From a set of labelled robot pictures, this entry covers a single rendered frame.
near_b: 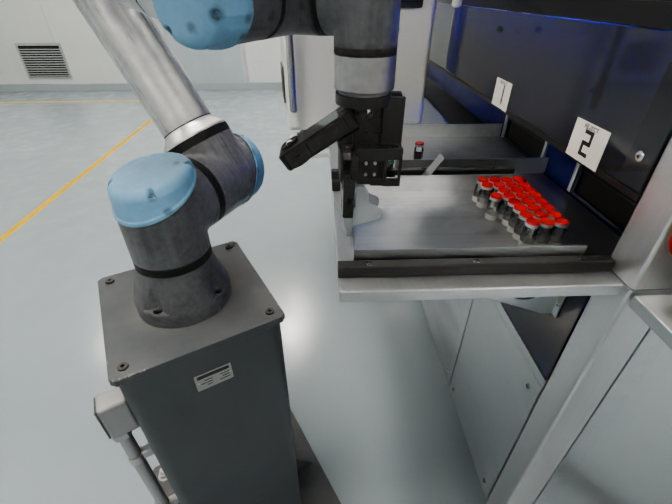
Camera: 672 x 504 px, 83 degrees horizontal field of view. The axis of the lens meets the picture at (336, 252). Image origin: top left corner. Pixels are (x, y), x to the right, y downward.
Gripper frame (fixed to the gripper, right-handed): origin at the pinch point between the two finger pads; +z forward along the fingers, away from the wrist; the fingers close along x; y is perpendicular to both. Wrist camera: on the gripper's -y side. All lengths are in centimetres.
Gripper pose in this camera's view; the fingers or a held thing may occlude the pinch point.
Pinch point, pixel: (344, 228)
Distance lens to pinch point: 59.4
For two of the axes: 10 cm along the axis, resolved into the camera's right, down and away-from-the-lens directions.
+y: 10.0, -0.2, 0.3
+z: 0.0, 8.2, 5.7
